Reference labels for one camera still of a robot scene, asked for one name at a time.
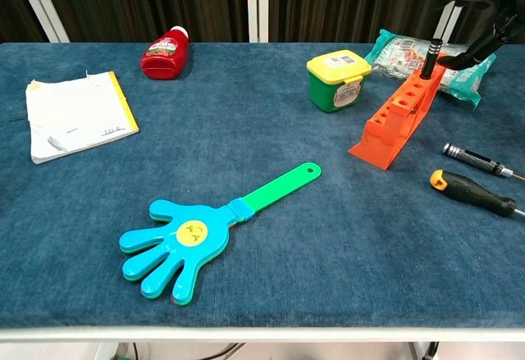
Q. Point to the black precision screwdriver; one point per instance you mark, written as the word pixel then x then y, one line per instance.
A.
pixel 431 58
pixel 467 156

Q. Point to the orange tool holder rack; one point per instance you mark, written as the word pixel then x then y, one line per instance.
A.
pixel 402 107

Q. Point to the blue green hand clapper toy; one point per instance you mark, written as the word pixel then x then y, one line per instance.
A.
pixel 188 233

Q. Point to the teal clear snack package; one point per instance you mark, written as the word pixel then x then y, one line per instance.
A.
pixel 398 54

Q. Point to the green tub yellow lid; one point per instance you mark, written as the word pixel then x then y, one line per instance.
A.
pixel 334 89

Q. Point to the blue felt table cover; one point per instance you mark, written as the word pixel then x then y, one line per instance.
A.
pixel 246 130

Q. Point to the red ketchup bottle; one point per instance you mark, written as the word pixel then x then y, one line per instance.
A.
pixel 164 58

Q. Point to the white table leg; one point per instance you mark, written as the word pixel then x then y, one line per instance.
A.
pixel 418 352
pixel 107 352

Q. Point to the white notepad yellow spine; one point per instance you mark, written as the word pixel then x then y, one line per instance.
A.
pixel 78 110

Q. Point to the white slanted frame post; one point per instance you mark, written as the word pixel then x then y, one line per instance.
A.
pixel 41 5
pixel 449 21

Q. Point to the white upright frame post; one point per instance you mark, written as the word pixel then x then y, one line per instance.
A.
pixel 257 3

